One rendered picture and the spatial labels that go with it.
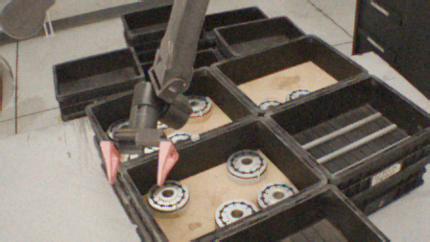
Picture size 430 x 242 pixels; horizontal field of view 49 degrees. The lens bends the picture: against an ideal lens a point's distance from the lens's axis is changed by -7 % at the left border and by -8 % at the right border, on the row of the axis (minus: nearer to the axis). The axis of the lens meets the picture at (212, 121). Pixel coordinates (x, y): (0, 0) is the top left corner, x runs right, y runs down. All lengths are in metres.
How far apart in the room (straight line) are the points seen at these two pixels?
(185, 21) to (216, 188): 0.51
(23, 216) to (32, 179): 0.16
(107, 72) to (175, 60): 1.54
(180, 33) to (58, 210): 0.76
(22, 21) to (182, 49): 0.30
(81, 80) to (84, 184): 1.00
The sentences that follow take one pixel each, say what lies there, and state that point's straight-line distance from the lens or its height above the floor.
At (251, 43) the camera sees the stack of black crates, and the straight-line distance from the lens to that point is 2.59.
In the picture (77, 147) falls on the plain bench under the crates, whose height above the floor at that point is 0.70.
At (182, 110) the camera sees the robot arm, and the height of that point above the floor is 1.12.
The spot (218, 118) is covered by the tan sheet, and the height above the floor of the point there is 0.83.
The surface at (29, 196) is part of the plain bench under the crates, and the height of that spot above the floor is 0.70.
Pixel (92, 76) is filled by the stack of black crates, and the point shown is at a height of 0.49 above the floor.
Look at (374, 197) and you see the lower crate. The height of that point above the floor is 0.77.
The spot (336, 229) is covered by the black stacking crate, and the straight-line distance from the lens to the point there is 1.20.
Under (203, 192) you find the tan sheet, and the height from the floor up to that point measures 0.83.
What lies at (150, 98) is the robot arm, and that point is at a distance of 1.00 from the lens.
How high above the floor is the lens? 1.73
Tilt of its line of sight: 37 degrees down
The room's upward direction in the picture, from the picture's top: 4 degrees counter-clockwise
